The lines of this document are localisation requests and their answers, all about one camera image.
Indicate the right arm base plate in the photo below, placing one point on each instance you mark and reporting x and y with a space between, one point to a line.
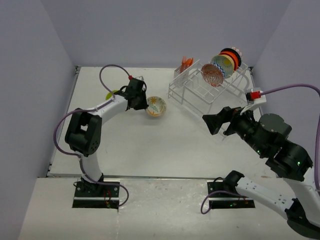
222 200

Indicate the lime green bowl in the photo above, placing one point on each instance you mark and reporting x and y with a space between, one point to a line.
111 96

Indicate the blue yellow sun bowl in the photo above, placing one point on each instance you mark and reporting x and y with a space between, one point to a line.
225 63

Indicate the orange plastic spoon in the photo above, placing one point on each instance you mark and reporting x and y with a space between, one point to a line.
188 63

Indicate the white cutlery holder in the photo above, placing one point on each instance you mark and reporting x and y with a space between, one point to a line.
179 75

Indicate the white wire dish rack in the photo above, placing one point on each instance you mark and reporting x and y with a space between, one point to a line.
192 99

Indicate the orange bowl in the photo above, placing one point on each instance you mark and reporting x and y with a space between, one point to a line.
231 56

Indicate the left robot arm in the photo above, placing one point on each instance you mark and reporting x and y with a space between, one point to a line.
84 131

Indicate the black bowl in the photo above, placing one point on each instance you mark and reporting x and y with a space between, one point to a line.
228 49

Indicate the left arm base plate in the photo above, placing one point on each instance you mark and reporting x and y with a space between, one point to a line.
90 196

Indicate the orange plastic fork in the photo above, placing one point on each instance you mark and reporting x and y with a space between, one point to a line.
183 64

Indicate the white floral pattern bowl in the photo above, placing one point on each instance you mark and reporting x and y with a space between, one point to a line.
157 107

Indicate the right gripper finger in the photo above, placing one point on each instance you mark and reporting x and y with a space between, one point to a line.
215 125
220 118

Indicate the red patterned glass bowl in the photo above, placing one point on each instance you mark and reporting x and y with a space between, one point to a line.
213 74

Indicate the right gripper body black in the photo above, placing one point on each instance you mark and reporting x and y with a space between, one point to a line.
242 124

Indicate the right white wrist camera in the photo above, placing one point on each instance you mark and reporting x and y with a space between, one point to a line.
254 99

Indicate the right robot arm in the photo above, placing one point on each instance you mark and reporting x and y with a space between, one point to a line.
268 137

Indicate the white red lattice bowl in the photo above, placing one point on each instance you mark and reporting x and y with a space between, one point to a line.
238 51

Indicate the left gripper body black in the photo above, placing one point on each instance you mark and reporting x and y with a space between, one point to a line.
139 96

